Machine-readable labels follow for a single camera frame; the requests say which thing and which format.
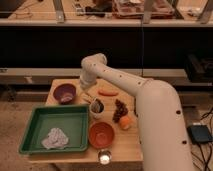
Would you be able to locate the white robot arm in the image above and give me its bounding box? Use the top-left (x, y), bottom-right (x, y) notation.
top-left (80, 53), bottom-right (194, 171)

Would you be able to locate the white cup with utensils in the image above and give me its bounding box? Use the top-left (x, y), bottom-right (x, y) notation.
top-left (89, 99), bottom-right (104, 119)

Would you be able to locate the clear glass cup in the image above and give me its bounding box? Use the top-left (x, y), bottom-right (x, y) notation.
top-left (98, 149), bottom-right (112, 165)

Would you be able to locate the orange carrot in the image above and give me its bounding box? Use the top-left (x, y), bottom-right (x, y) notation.
top-left (98, 89), bottom-right (119, 97)

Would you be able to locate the wooden stick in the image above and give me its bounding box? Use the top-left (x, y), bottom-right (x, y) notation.
top-left (82, 93), bottom-right (94, 103)

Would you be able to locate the wooden table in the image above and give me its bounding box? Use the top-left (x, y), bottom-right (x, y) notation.
top-left (28, 79), bottom-right (143, 164)

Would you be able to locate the dark grape bunch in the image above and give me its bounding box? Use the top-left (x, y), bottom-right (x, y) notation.
top-left (112, 99), bottom-right (128, 123)

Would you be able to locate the orange fruit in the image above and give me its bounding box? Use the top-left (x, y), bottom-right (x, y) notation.
top-left (119, 115), bottom-right (132, 130)

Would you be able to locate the purple bowl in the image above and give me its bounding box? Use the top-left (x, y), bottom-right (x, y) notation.
top-left (53, 83), bottom-right (76, 104)

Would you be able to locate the orange bowl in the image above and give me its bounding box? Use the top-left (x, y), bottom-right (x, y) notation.
top-left (88, 122), bottom-right (115, 149)

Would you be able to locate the green plastic tray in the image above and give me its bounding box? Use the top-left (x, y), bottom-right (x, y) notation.
top-left (19, 105), bottom-right (89, 154)

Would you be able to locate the crumpled white cloth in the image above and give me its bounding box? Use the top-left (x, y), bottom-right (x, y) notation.
top-left (41, 128), bottom-right (69, 149)

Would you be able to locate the black foot pedal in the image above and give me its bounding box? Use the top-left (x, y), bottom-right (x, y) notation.
top-left (187, 125), bottom-right (212, 144)

